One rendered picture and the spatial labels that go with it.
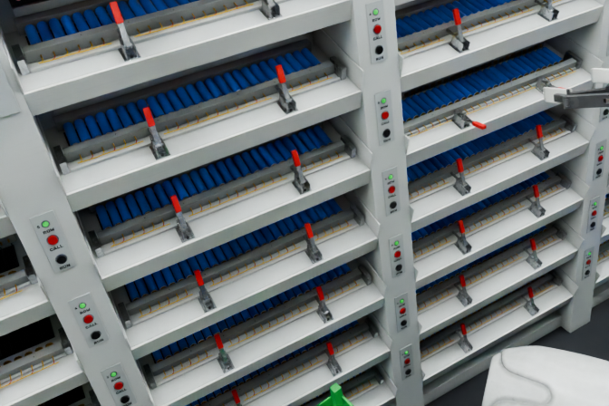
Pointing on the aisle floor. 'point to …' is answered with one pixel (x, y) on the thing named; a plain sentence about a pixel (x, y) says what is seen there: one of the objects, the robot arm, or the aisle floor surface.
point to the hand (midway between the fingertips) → (573, 84)
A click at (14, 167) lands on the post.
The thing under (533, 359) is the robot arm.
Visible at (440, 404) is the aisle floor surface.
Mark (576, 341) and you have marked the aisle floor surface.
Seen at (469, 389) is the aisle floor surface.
